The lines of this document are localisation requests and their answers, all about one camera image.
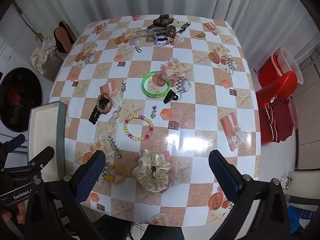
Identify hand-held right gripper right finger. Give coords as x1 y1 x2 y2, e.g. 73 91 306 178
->
209 150 293 240

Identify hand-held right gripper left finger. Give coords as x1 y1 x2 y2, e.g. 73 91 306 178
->
25 150 106 240

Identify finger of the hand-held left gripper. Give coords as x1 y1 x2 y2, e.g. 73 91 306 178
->
27 146 55 171
0 134 26 153

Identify white tray with grey rim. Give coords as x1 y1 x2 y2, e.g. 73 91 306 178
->
27 101 67 180

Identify brown crochet scrunchie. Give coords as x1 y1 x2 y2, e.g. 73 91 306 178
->
97 95 112 114

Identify black claw hair clip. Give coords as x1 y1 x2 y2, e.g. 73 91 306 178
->
163 89 181 105

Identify green plastic bangle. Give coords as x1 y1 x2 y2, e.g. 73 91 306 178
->
142 71 172 98

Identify person's left hand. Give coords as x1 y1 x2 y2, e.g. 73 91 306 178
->
0 201 27 225

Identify silver metal barrette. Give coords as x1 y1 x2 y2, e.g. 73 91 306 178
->
107 135 122 159

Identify black round object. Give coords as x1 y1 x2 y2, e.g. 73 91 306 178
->
0 67 42 132

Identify cream polka-dot scrunchie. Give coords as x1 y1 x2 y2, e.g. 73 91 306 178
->
132 149 172 193

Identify beige bow hair clip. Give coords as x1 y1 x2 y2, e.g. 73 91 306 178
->
108 106 123 127

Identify checkered printed tablecloth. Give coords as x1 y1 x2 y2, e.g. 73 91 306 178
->
49 15 262 227

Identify dark red cloth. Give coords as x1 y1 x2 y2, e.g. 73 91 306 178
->
265 97 294 143

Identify blue plastic crate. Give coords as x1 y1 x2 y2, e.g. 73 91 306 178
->
287 205 315 230

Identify cream cloth bag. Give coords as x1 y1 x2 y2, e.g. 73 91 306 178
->
30 35 63 75

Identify red plastic stool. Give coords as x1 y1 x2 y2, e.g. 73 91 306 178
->
256 71 298 144

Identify brown slipper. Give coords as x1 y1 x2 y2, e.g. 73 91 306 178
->
59 20 77 42
54 27 72 54

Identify red plastic bucket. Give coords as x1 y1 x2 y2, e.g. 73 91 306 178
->
259 54 288 87

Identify clear plastic bin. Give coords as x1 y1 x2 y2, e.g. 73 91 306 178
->
279 47 304 84

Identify black metal hair clip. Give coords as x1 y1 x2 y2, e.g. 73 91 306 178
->
176 21 192 35

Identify brown beaded scrunchie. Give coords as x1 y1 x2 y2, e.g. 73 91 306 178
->
165 26 178 40

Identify yellow hair tie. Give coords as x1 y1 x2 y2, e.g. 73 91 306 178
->
105 164 127 184

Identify pastel beaded bracelet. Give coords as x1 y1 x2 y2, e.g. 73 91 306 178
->
124 114 154 142

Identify purple hair tie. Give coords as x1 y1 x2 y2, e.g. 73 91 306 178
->
153 34 170 47

